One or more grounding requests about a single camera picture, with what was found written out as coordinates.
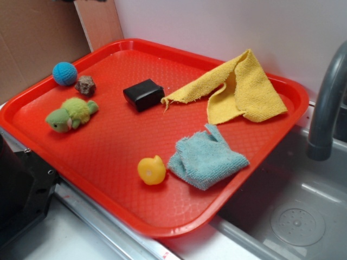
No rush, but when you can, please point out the red plastic tray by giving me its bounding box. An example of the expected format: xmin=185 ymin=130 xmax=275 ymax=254
xmin=1 ymin=39 xmax=309 ymax=238

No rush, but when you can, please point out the light blue cloth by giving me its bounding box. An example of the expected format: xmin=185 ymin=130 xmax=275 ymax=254
xmin=168 ymin=124 xmax=249 ymax=191

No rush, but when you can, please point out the black square block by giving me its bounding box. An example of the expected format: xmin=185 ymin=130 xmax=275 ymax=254
xmin=123 ymin=79 xmax=165 ymax=112

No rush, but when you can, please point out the yellow rubber duck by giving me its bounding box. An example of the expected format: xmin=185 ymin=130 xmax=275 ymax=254
xmin=137 ymin=155 xmax=166 ymax=185

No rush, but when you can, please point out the yellow cloth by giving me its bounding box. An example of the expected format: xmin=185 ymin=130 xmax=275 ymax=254
xmin=161 ymin=49 xmax=287 ymax=125

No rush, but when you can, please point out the brown rock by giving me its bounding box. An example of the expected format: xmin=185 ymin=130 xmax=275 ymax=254
xmin=74 ymin=75 xmax=97 ymax=98

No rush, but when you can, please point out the green plush turtle toy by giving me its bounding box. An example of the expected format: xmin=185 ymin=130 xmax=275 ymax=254
xmin=45 ymin=97 xmax=99 ymax=133

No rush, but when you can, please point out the blue knitted ball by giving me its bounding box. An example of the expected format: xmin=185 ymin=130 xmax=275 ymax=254
xmin=52 ymin=62 xmax=78 ymax=86

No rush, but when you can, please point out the grey sink basin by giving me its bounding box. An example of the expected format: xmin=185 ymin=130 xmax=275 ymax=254
xmin=214 ymin=127 xmax=346 ymax=259

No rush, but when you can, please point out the grey faucet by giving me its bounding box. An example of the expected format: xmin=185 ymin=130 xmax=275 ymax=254
xmin=306 ymin=42 xmax=346 ymax=161

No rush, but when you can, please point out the brown cardboard panel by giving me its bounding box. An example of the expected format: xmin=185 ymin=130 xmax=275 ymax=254
xmin=1 ymin=1 xmax=123 ymax=103

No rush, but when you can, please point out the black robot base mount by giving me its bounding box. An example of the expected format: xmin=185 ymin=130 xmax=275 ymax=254
xmin=1 ymin=137 xmax=58 ymax=248

